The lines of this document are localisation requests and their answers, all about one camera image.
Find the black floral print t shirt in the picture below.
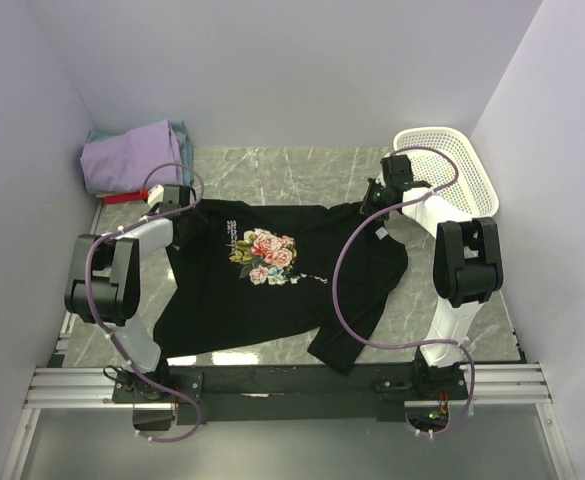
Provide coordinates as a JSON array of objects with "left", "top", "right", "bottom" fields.
[{"left": 153, "top": 199, "right": 408, "bottom": 374}]

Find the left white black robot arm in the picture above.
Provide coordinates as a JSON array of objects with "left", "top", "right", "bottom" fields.
[{"left": 64, "top": 185, "right": 200, "bottom": 402}]

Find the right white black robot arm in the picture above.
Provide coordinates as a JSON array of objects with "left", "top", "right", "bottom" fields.
[{"left": 361, "top": 154, "right": 503, "bottom": 395}]

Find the folded red t shirt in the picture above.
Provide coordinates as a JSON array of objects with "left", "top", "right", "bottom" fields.
[{"left": 103, "top": 190, "right": 143, "bottom": 205}]

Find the folded teal t shirt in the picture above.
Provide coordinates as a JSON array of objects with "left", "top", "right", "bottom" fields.
[{"left": 84, "top": 118, "right": 196, "bottom": 194}]

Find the folded lilac t shirt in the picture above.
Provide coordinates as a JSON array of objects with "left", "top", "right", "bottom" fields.
[{"left": 79, "top": 118, "right": 185, "bottom": 194}]

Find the white perforated plastic basket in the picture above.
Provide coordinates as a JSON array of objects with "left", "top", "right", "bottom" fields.
[{"left": 393, "top": 127, "right": 500, "bottom": 217}]

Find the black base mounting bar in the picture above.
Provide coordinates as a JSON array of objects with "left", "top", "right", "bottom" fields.
[{"left": 112, "top": 360, "right": 471, "bottom": 431}]

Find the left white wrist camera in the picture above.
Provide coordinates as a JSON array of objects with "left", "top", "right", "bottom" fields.
[{"left": 140, "top": 185, "right": 165, "bottom": 208}]

